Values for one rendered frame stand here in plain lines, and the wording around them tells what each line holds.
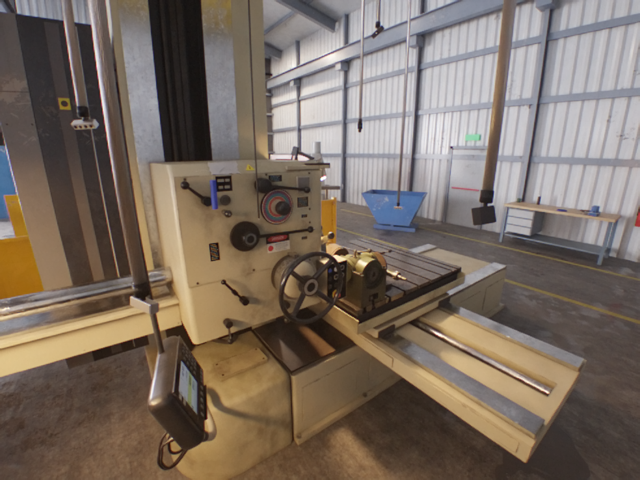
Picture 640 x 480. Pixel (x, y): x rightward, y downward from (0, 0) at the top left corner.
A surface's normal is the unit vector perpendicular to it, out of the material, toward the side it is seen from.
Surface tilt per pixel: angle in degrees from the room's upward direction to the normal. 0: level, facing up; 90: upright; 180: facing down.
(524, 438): 0
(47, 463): 0
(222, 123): 90
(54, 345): 90
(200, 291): 90
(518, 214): 90
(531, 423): 0
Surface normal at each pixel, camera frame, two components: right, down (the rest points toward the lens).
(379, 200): -0.43, 0.26
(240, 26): 0.59, 0.22
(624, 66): -0.81, 0.17
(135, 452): 0.00, -0.96
